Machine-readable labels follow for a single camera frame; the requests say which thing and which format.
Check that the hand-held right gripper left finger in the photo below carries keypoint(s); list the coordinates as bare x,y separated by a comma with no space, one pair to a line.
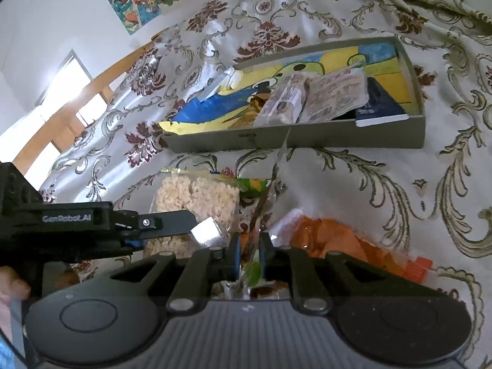
233,255

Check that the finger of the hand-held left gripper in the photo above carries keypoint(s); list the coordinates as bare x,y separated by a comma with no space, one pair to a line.
165,225
128,246

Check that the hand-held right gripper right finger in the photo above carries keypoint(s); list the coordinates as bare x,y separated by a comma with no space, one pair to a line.
264,255

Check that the clear packet of cereal rings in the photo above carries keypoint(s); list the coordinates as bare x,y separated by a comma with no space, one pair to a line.
192,203

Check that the silver foil square packet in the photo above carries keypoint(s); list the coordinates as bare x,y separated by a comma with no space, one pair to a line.
207,232

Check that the green snack packet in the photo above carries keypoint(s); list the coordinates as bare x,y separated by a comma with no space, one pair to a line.
251,187

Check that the orange snack packet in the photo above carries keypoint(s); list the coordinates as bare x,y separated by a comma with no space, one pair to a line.
346,246

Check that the clear crinkled long packet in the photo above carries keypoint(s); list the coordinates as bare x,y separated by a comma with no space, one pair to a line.
278,161

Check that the grey shallow box painted inside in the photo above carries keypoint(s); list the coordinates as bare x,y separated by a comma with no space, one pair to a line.
307,139

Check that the clear packet of white sticks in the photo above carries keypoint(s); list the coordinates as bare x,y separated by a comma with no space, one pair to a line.
284,103

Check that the pale packet with red label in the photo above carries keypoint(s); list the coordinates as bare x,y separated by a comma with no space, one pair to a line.
334,92

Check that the dark blue snack packet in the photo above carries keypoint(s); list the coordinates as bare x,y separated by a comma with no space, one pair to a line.
380,109

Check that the person's left hand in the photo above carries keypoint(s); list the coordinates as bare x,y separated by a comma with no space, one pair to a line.
13,282

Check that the pink fleece sleeve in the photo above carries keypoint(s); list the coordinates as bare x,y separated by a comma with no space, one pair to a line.
4,315

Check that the floral printed satin blanket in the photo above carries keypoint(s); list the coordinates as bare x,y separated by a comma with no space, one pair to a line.
384,184

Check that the bright window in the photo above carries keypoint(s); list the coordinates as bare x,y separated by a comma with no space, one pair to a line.
73,80

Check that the clear plastic wrapper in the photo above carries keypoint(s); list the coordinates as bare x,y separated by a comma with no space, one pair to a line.
219,84

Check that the wall poster orange-haired figure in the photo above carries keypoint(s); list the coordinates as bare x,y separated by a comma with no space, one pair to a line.
130,7

